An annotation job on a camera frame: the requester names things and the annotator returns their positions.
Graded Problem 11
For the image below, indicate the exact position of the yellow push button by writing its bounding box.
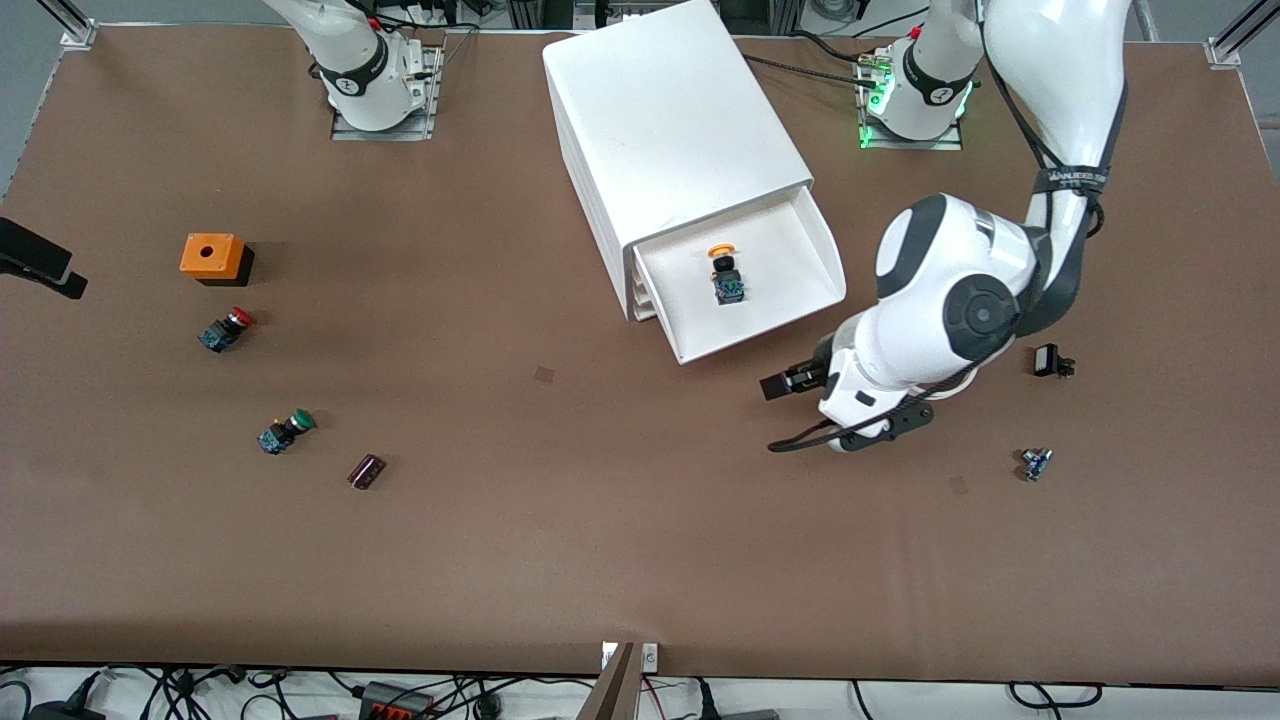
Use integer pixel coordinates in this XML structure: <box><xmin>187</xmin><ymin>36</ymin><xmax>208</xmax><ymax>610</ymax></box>
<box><xmin>707</xmin><ymin>243</ymin><xmax>749</xmax><ymax>307</ymax></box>

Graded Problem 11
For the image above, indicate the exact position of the orange button box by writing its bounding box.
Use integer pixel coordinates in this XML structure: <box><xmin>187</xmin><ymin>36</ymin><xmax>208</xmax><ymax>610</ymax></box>
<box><xmin>179</xmin><ymin>233</ymin><xmax>255</xmax><ymax>288</ymax></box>

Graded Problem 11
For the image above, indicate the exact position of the red push button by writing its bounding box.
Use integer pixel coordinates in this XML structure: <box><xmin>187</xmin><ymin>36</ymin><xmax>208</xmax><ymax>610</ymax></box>
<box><xmin>197</xmin><ymin>307</ymin><xmax>257</xmax><ymax>354</ymax></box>

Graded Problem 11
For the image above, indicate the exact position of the green push button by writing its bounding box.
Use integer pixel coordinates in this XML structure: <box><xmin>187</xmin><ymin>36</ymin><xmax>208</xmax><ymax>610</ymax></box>
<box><xmin>257</xmin><ymin>408</ymin><xmax>317</xmax><ymax>456</ymax></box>

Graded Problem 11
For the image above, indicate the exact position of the black orange power strip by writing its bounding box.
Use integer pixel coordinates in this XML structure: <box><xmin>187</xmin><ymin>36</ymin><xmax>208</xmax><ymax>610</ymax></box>
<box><xmin>358</xmin><ymin>680</ymin><xmax>437</xmax><ymax>720</ymax></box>

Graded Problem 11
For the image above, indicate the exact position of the aluminium frame post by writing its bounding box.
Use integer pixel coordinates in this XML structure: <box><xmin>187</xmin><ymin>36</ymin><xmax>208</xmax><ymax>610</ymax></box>
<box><xmin>38</xmin><ymin>0</ymin><xmax>99</xmax><ymax>51</ymax></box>
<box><xmin>1205</xmin><ymin>0</ymin><xmax>1280</xmax><ymax>69</ymax></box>

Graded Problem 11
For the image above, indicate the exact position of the black base cable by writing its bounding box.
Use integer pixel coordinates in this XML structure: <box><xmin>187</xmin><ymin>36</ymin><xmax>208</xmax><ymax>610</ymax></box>
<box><xmin>745</xmin><ymin>52</ymin><xmax>887</xmax><ymax>89</ymax></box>

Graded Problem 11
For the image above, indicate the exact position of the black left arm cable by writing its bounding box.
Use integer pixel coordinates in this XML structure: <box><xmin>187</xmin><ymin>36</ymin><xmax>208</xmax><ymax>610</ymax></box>
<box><xmin>767</xmin><ymin>0</ymin><xmax>1107</xmax><ymax>454</ymax></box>

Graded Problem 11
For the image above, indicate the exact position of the brown camera post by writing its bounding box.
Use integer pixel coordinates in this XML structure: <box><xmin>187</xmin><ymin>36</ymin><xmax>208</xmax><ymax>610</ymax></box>
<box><xmin>577</xmin><ymin>642</ymin><xmax>641</xmax><ymax>720</ymax></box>

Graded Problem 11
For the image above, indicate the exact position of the black looped cable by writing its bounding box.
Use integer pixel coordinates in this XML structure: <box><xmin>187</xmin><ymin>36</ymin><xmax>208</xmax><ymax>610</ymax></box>
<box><xmin>1007</xmin><ymin>682</ymin><xmax>1104</xmax><ymax>710</ymax></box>

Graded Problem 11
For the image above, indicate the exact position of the aluminium frame structure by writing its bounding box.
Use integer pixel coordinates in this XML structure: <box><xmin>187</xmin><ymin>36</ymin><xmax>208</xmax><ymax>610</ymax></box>
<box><xmin>505</xmin><ymin>0</ymin><xmax>626</xmax><ymax>31</ymax></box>

